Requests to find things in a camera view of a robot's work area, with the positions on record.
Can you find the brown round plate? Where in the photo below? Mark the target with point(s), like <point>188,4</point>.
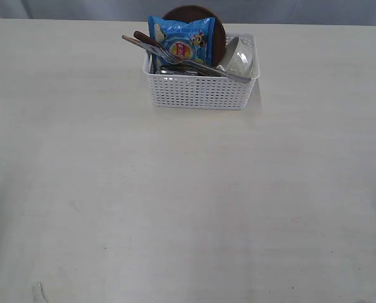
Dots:
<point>219,34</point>

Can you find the white perforated plastic basket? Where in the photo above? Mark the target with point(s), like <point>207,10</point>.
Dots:
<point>202,92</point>

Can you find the blue Lay's chips bag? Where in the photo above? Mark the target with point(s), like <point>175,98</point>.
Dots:
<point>192,40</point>

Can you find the silver metal fork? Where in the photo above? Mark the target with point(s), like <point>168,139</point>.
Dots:
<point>216,71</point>

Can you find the silver metal table knife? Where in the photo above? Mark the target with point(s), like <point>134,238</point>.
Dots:
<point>150,42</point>

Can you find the grey speckled ceramic bowl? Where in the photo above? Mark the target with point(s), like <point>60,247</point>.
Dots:
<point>238,58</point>

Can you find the white curtain backdrop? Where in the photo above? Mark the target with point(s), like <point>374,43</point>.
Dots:
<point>257,12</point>

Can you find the brown wooden chopstick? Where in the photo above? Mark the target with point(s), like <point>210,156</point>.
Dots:
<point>137,42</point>

